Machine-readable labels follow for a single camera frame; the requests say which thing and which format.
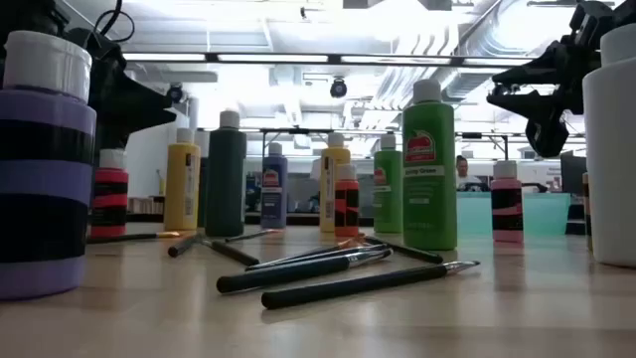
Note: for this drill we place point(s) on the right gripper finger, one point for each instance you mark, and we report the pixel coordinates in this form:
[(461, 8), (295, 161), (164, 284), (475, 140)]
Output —
[(541, 67), (546, 124)]

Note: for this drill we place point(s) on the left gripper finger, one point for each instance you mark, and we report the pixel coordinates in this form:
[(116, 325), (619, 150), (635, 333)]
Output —
[(141, 119), (144, 97)]

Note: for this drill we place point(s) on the yellow paint bottle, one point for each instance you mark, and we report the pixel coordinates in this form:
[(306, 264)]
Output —
[(179, 189), (327, 189)]

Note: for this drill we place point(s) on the white paint bottle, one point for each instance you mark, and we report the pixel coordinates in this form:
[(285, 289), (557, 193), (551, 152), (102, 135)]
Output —
[(613, 174)]

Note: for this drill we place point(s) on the small red black striped bottle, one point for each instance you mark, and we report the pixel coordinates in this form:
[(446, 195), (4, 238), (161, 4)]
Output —
[(110, 199)]

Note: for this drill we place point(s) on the small pink black striped bottle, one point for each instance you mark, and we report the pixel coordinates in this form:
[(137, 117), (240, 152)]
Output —
[(507, 209)]

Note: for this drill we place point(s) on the dark green paint bottle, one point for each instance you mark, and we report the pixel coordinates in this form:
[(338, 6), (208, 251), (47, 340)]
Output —
[(226, 184)]

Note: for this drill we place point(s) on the gold ferrule paint brush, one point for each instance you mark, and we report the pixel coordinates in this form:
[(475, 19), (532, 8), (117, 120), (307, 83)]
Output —
[(124, 237)]

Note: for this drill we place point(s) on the small purple black striped bottle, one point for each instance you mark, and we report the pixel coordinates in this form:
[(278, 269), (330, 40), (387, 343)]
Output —
[(45, 199)]

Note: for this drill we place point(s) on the blue paint bottle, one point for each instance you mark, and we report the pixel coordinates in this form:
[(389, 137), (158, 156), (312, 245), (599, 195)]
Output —
[(274, 194)]

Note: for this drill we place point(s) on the small orange black striped bottle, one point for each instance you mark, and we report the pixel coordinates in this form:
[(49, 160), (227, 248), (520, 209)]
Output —
[(347, 209)]

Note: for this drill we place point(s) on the black paint brush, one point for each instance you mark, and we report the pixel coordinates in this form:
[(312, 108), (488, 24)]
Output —
[(278, 273), (370, 247), (348, 286), (181, 246), (231, 252), (407, 251), (343, 244)]

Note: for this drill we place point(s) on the orange fan paint brush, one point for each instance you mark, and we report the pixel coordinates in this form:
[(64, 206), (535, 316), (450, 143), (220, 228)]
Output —
[(248, 235)]

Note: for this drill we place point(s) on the black computer monitor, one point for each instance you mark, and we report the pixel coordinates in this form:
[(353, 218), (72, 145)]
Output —
[(571, 171)]

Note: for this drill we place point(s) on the yellow background bottle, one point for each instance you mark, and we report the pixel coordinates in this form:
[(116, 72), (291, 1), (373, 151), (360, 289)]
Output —
[(161, 185)]

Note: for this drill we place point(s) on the wooden crate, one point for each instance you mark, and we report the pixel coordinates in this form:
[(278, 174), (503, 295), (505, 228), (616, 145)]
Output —
[(144, 205)]

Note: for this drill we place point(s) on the teal plastic bin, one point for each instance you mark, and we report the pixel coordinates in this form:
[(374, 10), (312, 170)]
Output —
[(544, 214)]

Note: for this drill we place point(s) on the person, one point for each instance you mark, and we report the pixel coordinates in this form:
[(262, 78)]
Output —
[(463, 171)]

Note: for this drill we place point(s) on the black overhead webcam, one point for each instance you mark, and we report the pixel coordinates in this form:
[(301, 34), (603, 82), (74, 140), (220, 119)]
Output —
[(338, 88)]

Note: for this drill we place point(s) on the round black camera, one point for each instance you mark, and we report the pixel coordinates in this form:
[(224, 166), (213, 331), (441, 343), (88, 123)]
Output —
[(175, 93)]

